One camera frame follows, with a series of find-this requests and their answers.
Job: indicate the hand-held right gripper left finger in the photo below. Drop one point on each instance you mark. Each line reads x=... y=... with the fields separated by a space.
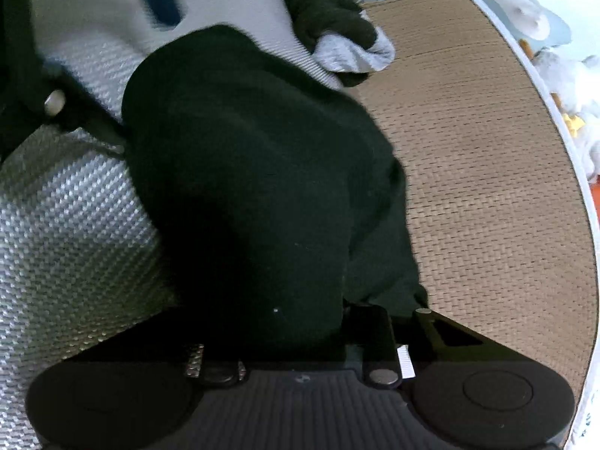
x=220 y=372

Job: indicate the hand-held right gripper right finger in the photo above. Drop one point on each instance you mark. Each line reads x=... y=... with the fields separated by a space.
x=375 y=337

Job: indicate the black printed t-shirt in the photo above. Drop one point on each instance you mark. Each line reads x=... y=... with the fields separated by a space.
x=262 y=187

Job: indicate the black and grey folded garment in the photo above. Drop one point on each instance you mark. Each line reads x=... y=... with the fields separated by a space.
x=328 y=14

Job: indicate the woven straw mattress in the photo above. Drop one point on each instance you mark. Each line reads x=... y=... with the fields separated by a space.
x=478 y=197

